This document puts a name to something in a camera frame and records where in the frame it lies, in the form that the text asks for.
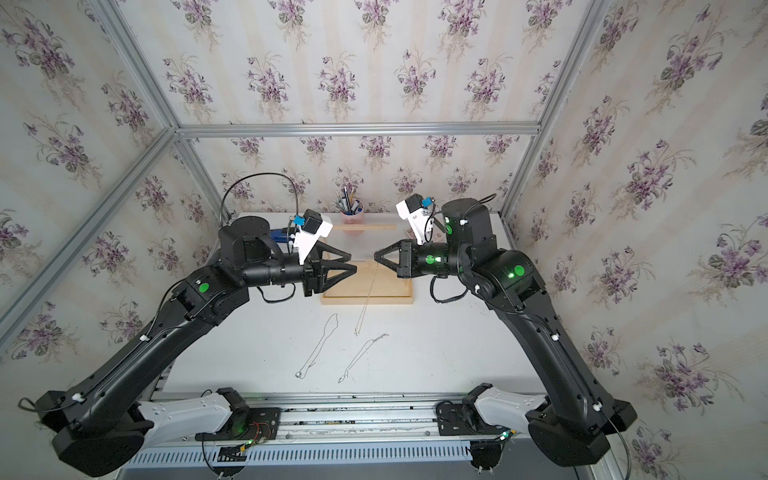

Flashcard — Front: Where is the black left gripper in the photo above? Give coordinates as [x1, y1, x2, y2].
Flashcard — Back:
[239, 241, 358, 299]

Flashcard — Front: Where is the silver necklace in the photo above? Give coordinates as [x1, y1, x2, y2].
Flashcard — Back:
[293, 311, 341, 380]
[337, 332, 391, 385]

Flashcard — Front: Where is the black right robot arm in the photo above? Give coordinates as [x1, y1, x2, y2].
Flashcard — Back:
[374, 194, 637, 467]

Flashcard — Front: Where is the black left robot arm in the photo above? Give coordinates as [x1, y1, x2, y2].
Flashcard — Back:
[17, 210, 357, 477]

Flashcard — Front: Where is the wooden jewelry display stand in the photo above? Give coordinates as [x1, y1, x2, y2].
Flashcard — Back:
[320, 214, 414, 306]

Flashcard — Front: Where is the pink pen cup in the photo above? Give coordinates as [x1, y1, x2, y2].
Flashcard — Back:
[337, 186, 363, 225]

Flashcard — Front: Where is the blue stapler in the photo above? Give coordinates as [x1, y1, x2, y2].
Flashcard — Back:
[270, 228, 294, 244]

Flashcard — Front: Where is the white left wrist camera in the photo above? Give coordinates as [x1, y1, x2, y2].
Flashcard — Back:
[293, 209, 333, 265]

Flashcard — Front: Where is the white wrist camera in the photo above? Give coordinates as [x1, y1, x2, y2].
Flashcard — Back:
[293, 209, 333, 265]
[396, 194, 435, 245]

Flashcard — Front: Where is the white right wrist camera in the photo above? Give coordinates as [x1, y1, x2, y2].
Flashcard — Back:
[396, 194, 435, 245]

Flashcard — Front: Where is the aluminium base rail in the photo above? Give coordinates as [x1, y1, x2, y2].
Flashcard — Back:
[123, 392, 544, 477]

